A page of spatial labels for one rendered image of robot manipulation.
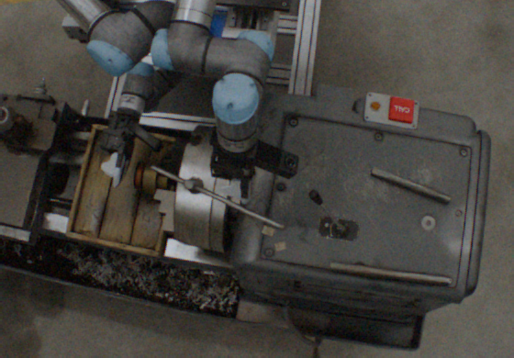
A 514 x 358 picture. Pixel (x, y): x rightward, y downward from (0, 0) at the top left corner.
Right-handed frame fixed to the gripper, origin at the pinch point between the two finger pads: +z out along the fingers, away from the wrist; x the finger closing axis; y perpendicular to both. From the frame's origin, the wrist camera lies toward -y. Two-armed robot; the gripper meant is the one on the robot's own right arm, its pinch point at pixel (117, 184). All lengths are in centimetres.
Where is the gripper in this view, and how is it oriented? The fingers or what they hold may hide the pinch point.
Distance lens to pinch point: 174.4
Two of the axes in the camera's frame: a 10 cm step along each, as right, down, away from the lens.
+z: -1.9, 9.4, -2.9
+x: -0.4, -3.0, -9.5
